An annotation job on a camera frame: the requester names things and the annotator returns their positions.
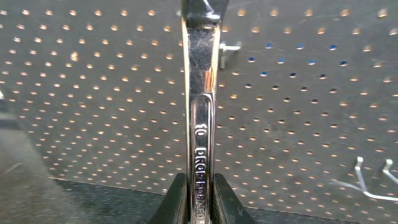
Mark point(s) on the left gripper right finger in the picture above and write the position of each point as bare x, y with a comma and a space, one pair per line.
225, 205

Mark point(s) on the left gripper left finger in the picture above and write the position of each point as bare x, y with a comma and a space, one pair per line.
175, 205

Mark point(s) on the wrench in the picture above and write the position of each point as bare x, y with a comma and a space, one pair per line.
200, 93

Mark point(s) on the black pegboard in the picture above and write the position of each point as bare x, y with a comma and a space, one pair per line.
93, 109

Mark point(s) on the metal hook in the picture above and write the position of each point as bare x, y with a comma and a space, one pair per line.
360, 180
230, 48

